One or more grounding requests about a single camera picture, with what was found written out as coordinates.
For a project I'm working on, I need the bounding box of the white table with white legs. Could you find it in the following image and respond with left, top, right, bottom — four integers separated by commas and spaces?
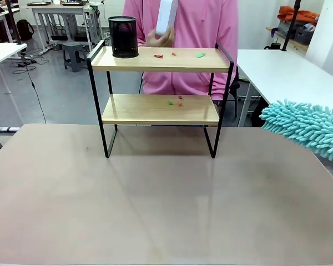
0, 43, 28, 95

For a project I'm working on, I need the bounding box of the black mesh pen cup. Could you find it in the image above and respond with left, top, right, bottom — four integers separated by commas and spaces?
108, 16, 139, 59

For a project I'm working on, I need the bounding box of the white rectangular box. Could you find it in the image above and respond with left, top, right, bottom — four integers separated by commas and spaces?
154, 0, 179, 37

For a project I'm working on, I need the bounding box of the orange cloth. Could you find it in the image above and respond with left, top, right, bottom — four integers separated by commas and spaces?
277, 5, 320, 25

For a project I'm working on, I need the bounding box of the black backpack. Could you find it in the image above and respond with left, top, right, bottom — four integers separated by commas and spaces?
16, 19, 34, 42

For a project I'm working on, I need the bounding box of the black stand pole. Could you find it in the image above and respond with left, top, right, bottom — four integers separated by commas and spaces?
282, 0, 302, 52
5, 0, 27, 47

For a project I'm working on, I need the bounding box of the two-tier wooden shelf black frame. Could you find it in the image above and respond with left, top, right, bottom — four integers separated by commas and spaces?
86, 39, 235, 159

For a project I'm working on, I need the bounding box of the dark plastic crate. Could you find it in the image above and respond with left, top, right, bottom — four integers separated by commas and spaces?
294, 27, 314, 45

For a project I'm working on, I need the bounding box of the teal chenille duster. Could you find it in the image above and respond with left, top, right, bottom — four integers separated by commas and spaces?
259, 99, 333, 163

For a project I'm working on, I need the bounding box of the white background table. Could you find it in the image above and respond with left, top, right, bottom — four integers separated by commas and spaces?
0, 8, 20, 44

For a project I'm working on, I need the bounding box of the person in pink hoodie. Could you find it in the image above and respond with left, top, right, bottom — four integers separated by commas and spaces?
122, 0, 239, 101

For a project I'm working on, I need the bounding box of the white desk grey frame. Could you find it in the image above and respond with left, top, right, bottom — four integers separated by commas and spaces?
26, 1, 100, 53

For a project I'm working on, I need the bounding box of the grey plastic stool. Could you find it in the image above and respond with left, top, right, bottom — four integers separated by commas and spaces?
62, 42, 88, 73

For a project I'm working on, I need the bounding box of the large white table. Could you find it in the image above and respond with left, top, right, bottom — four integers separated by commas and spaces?
236, 48, 333, 128

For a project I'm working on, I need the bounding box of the black floor cable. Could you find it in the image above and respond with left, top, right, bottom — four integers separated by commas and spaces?
21, 52, 47, 124

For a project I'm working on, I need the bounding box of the person's right hand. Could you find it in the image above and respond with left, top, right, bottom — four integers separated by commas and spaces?
145, 25, 176, 48

